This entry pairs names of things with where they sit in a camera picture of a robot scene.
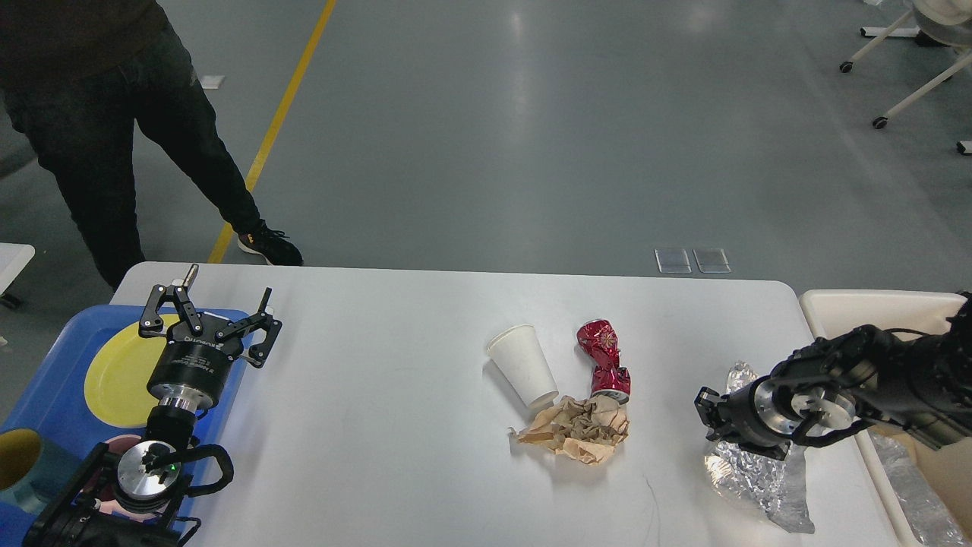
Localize aluminium foil sheet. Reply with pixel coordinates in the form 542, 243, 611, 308
858, 433, 970, 546

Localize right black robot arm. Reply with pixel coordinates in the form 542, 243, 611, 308
694, 302, 971, 460

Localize clear plastic wrap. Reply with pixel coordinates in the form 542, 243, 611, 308
702, 362, 816, 534

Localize beige plastic bin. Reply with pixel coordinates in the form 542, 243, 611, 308
799, 289, 972, 547

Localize white paper cup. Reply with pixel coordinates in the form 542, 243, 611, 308
486, 324, 559, 412

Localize person in dark clothes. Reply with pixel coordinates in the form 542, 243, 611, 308
1, 1, 305, 289

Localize crumpled brown paper ball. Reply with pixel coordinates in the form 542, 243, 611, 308
508, 395, 630, 465

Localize dark teal mug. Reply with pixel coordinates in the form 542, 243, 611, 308
1, 427, 82, 515

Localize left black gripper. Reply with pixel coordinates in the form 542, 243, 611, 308
137, 265, 282, 415

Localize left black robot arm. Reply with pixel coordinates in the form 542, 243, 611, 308
22, 264, 282, 546

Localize crushed red can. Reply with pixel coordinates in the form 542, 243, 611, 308
576, 319, 631, 405

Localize white side table corner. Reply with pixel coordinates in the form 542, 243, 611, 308
1, 242, 35, 309

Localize pink ribbed mug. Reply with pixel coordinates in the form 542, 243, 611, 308
95, 434, 148, 522

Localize white rolling stand legs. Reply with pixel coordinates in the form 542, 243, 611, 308
838, 1, 970, 156

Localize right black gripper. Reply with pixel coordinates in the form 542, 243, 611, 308
694, 380, 794, 461

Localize yellow round plate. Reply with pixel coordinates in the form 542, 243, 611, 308
84, 324, 166, 428

